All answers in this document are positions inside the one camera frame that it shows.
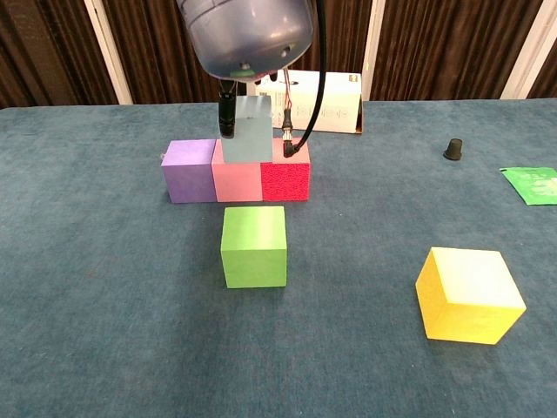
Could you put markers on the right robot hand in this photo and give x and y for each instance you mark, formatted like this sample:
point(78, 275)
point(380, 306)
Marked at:
point(226, 113)

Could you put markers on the light blue foam cube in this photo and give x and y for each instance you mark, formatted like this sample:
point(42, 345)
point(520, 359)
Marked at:
point(252, 139)

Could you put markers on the pink foam cube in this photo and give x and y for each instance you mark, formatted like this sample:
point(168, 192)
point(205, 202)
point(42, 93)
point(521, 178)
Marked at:
point(237, 183)

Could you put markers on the purple foam cube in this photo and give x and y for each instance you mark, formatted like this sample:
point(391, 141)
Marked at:
point(189, 178)

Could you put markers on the red foam cube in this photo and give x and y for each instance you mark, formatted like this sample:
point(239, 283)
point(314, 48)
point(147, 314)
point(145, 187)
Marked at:
point(285, 183)

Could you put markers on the green foam cube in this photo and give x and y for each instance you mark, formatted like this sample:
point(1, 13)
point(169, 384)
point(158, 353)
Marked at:
point(252, 252)

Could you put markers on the yellow foam cube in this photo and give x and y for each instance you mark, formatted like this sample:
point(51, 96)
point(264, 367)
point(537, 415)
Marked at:
point(465, 300)

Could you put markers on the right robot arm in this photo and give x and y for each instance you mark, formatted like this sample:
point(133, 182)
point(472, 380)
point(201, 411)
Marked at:
point(248, 35)

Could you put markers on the dark brown curtain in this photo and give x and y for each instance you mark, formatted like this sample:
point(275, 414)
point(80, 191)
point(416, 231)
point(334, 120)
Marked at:
point(143, 43)

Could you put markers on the white cardboard box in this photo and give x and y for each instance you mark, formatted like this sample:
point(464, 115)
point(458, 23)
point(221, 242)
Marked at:
point(344, 104)

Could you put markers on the small black cap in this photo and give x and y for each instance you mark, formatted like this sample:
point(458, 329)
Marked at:
point(453, 150)

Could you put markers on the teal felt table cover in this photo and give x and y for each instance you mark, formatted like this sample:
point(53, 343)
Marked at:
point(130, 326)

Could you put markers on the green foil packet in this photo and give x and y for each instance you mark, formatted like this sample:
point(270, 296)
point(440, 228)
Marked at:
point(535, 185)

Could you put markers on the white frame post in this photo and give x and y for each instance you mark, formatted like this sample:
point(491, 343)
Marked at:
point(251, 87)
point(528, 48)
point(109, 56)
point(372, 52)

